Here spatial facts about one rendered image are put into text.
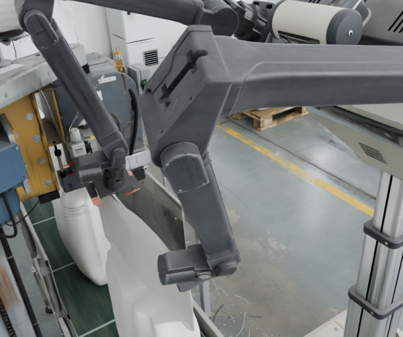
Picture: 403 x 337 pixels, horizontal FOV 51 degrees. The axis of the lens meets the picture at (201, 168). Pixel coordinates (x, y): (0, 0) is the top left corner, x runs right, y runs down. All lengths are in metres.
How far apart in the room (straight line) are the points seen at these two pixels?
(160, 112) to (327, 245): 2.32
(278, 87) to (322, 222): 2.45
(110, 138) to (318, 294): 1.60
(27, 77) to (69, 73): 0.19
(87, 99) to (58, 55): 0.12
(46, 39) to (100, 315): 1.22
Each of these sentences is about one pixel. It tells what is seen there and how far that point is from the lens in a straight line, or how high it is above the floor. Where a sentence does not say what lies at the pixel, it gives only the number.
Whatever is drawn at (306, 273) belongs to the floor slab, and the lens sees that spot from 2.48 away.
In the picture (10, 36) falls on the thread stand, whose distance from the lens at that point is 1.03.
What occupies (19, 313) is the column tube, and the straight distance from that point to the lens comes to 1.66.
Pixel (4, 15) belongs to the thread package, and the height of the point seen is 1.56.
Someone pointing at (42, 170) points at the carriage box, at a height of 1.10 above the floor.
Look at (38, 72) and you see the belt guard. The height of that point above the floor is 1.40.
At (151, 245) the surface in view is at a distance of 1.10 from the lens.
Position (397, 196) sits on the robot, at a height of 1.07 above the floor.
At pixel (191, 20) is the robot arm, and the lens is 0.97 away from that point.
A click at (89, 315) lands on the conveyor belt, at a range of 1.84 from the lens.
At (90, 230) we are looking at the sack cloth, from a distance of 1.79.
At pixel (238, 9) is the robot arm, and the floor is 1.53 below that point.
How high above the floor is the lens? 1.70
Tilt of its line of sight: 30 degrees down
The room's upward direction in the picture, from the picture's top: 4 degrees counter-clockwise
